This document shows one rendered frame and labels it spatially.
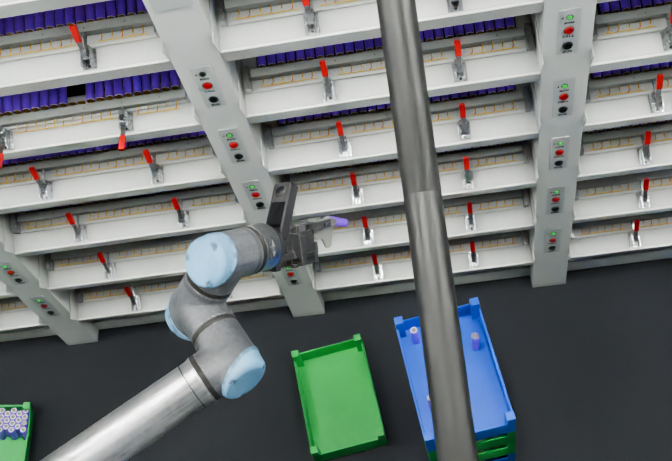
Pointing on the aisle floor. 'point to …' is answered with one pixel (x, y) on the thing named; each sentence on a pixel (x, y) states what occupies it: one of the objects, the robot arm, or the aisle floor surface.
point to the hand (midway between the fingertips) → (326, 218)
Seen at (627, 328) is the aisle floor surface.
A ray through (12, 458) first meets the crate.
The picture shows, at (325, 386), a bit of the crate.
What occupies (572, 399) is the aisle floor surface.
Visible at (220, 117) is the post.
